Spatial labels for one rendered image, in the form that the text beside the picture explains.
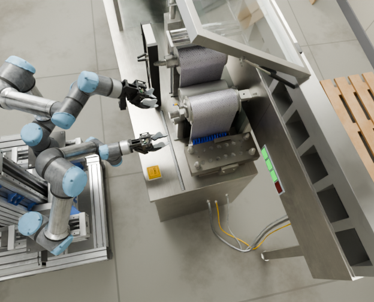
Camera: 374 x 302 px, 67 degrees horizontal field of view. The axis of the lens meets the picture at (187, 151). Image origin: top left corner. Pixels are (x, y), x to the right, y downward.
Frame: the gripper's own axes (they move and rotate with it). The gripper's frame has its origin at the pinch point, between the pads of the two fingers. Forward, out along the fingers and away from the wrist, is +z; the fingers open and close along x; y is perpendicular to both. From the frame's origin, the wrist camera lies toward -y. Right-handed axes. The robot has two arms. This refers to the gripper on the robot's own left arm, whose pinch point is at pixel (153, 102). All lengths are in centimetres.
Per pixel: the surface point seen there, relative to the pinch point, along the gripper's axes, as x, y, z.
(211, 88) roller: 9.8, 10.6, 33.7
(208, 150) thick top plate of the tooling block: -16.3, -9.5, 41.6
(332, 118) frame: -39, 58, 24
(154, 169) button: -16.4, -37.8, 24.2
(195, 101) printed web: -0.9, 8.7, 19.1
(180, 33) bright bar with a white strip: 29.6, 18.9, 10.5
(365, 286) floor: -125, -15, 195
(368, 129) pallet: 0, 37, 240
